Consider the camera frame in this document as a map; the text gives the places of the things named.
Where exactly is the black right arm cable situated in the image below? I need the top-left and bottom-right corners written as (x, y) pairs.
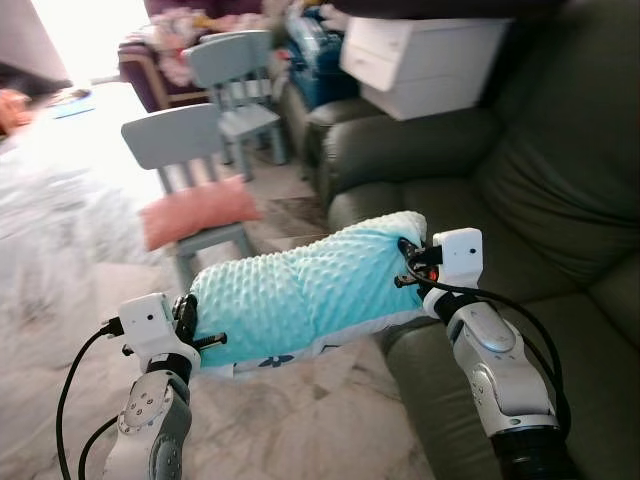
top-left (395, 240), bottom-right (566, 431)

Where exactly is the white drawer box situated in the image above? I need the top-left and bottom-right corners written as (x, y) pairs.
top-left (340, 15), bottom-right (513, 121)

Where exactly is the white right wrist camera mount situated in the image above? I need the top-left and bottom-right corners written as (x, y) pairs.
top-left (432, 228), bottom-right (485, 291)

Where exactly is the pink pillow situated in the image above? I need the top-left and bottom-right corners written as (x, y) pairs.
top-left (138, 175), bottom-right (263, 253)

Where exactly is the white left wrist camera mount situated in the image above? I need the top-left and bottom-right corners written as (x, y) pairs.
top-left (118, 292), bottom-right (201, 361)

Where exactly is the pile of mixed clothes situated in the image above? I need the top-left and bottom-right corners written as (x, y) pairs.
top-left (145, 5), bottom-right (251, 86)

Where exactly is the dark green sofa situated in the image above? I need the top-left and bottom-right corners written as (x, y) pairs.
top-left (280, 0), bottom-right (640, 480)

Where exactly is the blue floor mat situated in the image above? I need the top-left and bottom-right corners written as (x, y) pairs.
top-left (50, 90), bottom-right (96, 119)

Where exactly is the purple armchair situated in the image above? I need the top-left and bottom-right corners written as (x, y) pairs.
top-left (118, 0), bottom-right (291, 113)

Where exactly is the teal dotted pillow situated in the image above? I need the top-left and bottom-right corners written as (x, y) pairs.
top-left (188, 210), bottom-right (429, 381)

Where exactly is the light blue child chair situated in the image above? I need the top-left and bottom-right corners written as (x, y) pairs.
top-left (182, 30), bottom-right (291, 181)
top-left (120, 102), bottom-right (263, 293)

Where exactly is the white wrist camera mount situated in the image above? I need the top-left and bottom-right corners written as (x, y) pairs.
top-left (432, 228), bottom-right (485, 291)
top-left (118, 292), bottom-right (201, 361)

